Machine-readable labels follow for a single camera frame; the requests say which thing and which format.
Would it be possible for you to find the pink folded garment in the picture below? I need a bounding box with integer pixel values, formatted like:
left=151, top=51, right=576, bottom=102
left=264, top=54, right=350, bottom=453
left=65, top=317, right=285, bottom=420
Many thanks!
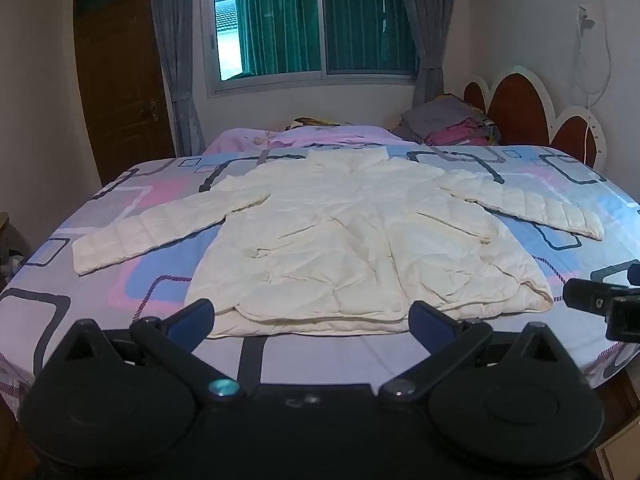
left=425, top=117, right=493, bottom=147

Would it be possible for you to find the yellow printed cloth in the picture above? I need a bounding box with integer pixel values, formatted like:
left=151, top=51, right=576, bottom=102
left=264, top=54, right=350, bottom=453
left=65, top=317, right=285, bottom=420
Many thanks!
left=292, top=116, right=343, bottom=129

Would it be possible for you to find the sliding glass window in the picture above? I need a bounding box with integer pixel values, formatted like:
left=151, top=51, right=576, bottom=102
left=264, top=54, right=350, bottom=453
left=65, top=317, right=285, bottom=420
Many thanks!
left=200, top=0, right=422, bottom=97

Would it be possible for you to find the dark cloth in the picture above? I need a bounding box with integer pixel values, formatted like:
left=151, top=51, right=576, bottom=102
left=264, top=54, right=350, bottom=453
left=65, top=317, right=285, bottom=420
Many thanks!
left=0, top=240, right=27, bottom=282

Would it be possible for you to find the pink blanket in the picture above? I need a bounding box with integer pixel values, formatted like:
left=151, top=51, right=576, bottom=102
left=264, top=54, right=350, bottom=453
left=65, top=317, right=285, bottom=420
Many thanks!
left=202, top=124, right=421, bottom=155

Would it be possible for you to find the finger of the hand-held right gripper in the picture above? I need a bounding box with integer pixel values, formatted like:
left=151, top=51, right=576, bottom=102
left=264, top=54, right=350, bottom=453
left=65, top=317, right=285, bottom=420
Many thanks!
left=562, top=278, right=609, bottom=317

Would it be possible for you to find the brown and white headboard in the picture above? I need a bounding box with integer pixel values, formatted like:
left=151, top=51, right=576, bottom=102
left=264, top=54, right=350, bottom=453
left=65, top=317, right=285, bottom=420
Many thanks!
left=462, top=65, right=608, bottom=168

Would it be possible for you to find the pile of folded clothes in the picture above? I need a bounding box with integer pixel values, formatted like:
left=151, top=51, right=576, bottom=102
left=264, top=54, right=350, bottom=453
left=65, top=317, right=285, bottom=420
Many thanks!
left=390, top=94, right=478, bottom=142

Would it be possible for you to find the brown wooden door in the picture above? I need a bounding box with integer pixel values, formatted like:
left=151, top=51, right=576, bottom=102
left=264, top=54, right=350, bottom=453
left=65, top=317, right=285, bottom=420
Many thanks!
left=72, top=0, right=176, bottom=186

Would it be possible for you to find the multicoloured printed cloth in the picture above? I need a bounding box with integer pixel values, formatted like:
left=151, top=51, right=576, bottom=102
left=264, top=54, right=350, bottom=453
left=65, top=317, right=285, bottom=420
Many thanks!
left=472, top=110, right=502, bottom=145

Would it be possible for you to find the bed with patterned sheet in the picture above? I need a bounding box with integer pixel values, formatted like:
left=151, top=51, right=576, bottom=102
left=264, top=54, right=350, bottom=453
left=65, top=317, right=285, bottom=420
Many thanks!
left=0, top=142, right=640, bottom=413

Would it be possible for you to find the green curtain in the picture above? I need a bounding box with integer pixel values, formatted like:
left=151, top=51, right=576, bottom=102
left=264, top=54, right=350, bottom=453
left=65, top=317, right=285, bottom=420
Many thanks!
left=235, top=0, right=418, bottom=75

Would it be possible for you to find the white cable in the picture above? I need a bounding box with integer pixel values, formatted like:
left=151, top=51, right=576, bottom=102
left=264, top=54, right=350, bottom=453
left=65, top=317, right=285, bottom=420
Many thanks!
left=572, top=10, right=614, bottom=153

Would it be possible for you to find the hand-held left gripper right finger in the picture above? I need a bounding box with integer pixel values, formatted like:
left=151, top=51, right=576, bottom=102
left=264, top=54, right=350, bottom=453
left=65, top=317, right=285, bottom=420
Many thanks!
left=378, top=300, right=576, bottom=403

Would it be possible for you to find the cream white puffer jacket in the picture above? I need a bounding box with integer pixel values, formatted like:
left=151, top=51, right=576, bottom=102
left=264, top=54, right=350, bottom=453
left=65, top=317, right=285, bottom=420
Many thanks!
left=72, top=145, right=604, bottom=338

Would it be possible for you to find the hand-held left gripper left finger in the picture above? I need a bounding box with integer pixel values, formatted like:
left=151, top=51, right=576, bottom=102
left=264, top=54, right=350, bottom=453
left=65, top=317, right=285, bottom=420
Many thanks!
left=62, top=299, right=246, bottom=403

